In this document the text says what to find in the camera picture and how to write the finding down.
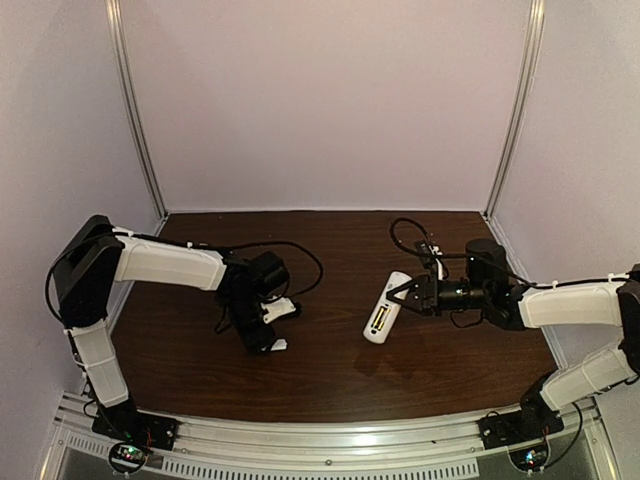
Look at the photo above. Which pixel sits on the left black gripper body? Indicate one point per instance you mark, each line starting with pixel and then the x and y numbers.
pixel 255 338

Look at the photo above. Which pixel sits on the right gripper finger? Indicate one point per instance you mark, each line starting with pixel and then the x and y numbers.
pixel 404 288
pixel 415 305

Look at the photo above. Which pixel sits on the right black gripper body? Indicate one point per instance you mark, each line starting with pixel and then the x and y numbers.
pixel 425 293

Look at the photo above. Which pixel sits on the gold AAA battery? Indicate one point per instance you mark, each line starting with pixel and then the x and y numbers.
pixel 381 317

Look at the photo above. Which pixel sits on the white remote control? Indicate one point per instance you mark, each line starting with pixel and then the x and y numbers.
pixel 381 336

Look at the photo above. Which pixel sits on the white battery cover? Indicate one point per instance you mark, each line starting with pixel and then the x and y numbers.
pixel 279 345

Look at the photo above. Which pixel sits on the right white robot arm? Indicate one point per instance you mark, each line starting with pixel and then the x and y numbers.
pixel 613 301

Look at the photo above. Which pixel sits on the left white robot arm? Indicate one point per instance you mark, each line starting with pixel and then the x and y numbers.
pixel 101 254

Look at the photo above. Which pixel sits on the right circuit board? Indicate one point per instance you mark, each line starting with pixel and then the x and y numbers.
pixel 530 458

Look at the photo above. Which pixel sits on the circuit board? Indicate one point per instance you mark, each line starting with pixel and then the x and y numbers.
pixel 126 458
pixel 530 458

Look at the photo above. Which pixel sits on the left circuit board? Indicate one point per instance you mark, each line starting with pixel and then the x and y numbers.
pixel 126 458

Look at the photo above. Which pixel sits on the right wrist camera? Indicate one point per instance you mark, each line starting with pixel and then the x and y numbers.
pixel 430 259

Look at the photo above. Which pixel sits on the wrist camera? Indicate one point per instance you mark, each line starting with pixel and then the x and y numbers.
pixel 430 259
pixel 280 309

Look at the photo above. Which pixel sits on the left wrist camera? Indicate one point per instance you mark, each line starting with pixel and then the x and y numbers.
pixel 280 309

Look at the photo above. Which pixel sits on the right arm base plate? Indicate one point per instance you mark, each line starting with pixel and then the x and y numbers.
pixel 507 429

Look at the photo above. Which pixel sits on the front aluminium rail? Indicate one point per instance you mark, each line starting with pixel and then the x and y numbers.
pixel 442 447

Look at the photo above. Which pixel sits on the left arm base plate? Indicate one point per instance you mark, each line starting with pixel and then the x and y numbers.
pixel 153 432

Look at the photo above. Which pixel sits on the right aluminium frame post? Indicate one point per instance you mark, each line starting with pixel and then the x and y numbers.
pixel 529 62

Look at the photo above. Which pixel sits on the aluminium frame post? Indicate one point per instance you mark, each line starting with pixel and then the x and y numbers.
pixel 529 62
pixel 118 39

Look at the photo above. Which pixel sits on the left aluminium frame post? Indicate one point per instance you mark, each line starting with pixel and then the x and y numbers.
pixel 118 39

